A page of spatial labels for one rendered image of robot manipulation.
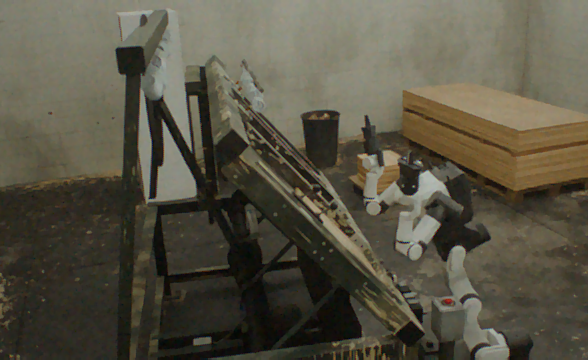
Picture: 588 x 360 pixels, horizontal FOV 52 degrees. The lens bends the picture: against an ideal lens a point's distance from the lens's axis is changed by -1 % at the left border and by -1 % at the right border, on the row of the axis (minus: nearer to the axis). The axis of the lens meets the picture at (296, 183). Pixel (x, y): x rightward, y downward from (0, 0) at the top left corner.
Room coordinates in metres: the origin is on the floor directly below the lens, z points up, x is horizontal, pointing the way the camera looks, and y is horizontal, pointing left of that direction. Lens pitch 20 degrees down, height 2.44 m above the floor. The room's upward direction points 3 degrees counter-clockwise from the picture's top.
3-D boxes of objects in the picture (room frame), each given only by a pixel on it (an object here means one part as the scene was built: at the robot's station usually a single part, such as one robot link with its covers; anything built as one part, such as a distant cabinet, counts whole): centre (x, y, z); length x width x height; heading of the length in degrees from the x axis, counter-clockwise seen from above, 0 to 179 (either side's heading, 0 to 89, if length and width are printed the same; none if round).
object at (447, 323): (2.46, -0.68, 0.84); 0.12 x 0.12 x 0.18; 8
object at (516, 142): (7.13, -2.36, 0.39); 2.46 x 1.05 x 0.78; 18
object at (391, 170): (6.35, -0.92, 0.20); 0.61 x 0.53 x 0.40; 18
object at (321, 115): (7.52, -0.35, 0.33); 0.52 x 0.51 x 0.65; 18
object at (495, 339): (3.00, -1.06, 0.28); 0.21 x 0.20 x 0.13; 98
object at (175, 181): (6.73, 1.51, 1.03); 0.61 x 0.58 x 2.05; 18
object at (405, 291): (2.88, -0.55, 0.69); 0.50 x 0.14 x 0.24; 8
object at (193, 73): (4.08, 0.63, 1.38); 0.70 x 0.15 x 0.85; 8
